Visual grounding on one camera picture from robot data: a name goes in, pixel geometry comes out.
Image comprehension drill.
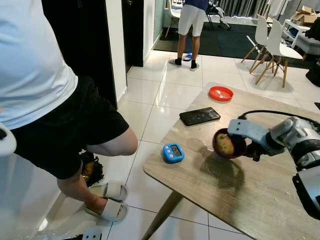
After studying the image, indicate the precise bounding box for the person in black shorts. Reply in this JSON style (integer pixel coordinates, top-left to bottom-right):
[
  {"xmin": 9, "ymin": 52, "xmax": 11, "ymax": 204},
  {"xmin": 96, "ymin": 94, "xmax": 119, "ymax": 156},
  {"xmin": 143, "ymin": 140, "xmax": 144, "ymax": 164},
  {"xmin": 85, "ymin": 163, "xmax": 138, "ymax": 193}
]
[{"xmin": 0, "ymin": 0, "xmax": 139, "ymax": 221}]

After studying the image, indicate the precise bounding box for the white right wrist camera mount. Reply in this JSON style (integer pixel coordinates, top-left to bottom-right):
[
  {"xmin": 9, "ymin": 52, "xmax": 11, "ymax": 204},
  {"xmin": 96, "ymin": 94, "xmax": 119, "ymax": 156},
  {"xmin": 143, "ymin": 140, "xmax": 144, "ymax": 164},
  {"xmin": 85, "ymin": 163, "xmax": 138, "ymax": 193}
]
[{"xmin": 228, "ymin": 118, "xmax": 275, "ymax": 152}]

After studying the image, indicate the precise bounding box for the purple bowl with handle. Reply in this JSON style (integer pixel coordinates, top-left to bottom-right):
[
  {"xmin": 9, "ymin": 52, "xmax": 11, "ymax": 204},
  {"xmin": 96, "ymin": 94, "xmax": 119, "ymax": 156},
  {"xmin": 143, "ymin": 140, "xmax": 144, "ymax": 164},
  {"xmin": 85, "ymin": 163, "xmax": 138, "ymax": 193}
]
[{"xmin": 212, "ymin": 128, "xmax": 248, "ymax": 160}]

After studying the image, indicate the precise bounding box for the beige slipper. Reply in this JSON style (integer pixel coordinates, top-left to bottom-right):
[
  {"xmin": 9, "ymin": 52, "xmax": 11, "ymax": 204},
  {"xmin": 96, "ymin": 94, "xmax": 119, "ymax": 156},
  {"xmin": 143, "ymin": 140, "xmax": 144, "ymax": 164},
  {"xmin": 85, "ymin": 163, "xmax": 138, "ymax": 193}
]
[
  {"xmin": 84, "ymin": 199, "xmax": 129, "ymax": 223},
  {"xmin": 87, "ymin": 181, "xmax": 129, "ymax": 202}
]

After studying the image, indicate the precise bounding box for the grey upholstered bench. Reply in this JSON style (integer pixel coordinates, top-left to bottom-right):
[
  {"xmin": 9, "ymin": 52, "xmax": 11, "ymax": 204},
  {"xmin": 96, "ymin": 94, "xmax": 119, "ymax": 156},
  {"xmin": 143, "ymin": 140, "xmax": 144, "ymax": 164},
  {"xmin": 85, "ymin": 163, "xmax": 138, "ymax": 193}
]
[{"xmin": 295, "ymin": 34, "xmax": 320, "ymax": 57}]

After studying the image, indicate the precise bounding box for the black smartphone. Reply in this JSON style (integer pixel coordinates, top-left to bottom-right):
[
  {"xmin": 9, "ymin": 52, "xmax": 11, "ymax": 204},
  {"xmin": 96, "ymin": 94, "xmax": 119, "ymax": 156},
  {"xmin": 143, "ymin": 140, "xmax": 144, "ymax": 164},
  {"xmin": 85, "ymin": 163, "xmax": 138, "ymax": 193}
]
[{"xmin": 179, "ymin": 107, "xmax": 222, "ymax": 127}]

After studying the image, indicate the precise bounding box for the black storage box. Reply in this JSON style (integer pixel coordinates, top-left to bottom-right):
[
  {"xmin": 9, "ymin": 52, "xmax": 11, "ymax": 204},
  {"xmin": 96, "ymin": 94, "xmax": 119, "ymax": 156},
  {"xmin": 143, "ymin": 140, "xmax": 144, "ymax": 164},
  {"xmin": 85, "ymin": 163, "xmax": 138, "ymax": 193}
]
[{"xmin": 305, "ymin": 61, "xmax": 320, "ymax": 88}]

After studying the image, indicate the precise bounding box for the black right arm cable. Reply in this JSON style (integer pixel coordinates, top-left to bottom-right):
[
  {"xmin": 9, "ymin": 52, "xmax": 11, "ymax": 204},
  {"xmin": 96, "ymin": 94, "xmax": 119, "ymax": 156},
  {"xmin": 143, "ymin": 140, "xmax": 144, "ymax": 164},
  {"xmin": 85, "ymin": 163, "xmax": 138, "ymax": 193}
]
[{"xmin": 238, "ymin": 109, "xmax": 320, "ymax": 124}]

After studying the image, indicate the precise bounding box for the white chair with wooden legs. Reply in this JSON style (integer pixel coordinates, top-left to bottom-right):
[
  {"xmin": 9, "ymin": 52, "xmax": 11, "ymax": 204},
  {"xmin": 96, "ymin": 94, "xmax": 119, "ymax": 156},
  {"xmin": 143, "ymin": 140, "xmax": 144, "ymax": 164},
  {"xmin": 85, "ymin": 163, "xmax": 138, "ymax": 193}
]
[
  {"xmin": 166, "ymin": 0, "xmax": 181, "ymax": 38},
  {"xmin": 241, "ymin": 15, "xmax": 273, "ymax": 71},
  {"xmin": 255, "ymin": 19, "xmax": 303, "ymax": 89}
]

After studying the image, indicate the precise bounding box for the person in white shorts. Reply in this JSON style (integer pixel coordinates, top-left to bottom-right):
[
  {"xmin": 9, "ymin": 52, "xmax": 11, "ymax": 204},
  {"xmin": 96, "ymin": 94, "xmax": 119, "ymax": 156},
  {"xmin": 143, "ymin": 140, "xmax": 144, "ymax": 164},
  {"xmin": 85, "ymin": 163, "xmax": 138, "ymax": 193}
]
[{"xmin": 168, "ymin": 0, "xmax": 210, "ymax": 72}]

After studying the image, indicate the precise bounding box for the white rounded plastic object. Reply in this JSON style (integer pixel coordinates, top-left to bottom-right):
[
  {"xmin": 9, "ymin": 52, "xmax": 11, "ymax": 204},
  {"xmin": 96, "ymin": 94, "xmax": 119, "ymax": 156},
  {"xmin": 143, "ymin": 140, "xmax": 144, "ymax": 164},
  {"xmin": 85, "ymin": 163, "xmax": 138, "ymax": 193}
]
[{"xmin": 0, "ymin": 122, "xmax": 17, "ymax": 157}]

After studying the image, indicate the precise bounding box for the black plastic bag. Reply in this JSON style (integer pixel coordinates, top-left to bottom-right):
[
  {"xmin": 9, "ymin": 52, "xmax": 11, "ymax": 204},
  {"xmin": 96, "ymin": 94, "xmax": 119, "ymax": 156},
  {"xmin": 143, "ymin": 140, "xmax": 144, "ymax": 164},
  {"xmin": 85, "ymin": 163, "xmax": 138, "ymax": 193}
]
[{"xmin": 80, "ymin": 152, "xmax": 105, "ymax": 187}]

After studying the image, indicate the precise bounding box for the red round lid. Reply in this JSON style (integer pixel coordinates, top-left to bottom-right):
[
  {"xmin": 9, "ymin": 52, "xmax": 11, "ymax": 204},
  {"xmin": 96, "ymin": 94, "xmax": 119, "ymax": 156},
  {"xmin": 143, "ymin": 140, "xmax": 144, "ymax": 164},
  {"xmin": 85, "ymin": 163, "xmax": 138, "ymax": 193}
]
[{"xmin": 208, "ymin": 86, "xmax": 234, "ymax": 103}]

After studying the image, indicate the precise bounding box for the large black carpet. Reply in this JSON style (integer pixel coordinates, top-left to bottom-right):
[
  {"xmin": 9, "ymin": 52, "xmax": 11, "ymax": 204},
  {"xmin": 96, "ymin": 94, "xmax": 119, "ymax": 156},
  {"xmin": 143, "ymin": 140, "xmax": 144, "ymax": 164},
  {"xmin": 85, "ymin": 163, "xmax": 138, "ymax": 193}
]
[{"xmin": 152, "ymin": 20, "xmax": 320, "ymax": 61}]

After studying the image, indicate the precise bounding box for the light wood dining table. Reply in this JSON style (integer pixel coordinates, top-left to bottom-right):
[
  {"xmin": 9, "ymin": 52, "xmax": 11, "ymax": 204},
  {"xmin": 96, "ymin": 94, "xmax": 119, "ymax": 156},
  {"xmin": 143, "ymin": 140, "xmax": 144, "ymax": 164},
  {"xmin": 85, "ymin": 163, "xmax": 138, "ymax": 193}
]
[{"xmin": 141, "ymin": 82, "xmax": 320, "ymax": 240}]

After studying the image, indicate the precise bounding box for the brown bread piece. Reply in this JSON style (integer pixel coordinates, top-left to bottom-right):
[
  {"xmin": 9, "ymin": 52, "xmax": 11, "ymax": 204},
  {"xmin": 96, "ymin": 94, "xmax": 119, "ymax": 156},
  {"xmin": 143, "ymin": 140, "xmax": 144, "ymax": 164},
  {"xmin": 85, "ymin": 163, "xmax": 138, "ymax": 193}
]
[{"xmin": 218, "ymin": 134, "xmax": 237, "ymax": 156}]

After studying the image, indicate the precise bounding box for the black door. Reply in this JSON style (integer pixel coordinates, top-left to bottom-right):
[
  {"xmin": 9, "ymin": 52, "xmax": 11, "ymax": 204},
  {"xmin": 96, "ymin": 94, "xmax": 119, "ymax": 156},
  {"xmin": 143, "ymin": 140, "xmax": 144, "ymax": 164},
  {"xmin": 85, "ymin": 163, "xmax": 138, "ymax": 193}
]
[
  {"xmin": 41, "ymin": 0, "xmax": 119, "ymax": 110},
  {"xmin": 121, "ymin": 0, "xmax": 146, "ymax": 68}
]

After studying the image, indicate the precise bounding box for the black backpack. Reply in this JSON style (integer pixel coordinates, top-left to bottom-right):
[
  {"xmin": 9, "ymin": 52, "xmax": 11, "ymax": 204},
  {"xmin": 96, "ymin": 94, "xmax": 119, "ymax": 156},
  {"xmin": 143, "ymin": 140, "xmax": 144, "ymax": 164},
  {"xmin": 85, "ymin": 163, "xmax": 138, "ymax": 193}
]
[{"xmin": 306, "ymin": 17, "xmax": 320, "ymax": 42}]

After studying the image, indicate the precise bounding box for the blue digital timer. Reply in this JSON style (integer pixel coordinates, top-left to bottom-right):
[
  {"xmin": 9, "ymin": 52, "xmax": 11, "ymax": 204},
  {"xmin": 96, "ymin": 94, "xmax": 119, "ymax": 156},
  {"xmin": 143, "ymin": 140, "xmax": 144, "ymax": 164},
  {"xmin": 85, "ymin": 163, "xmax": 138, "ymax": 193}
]
[{"xmin": 161, "ymin": 143, "xmax": 186, "ymax": 164}]

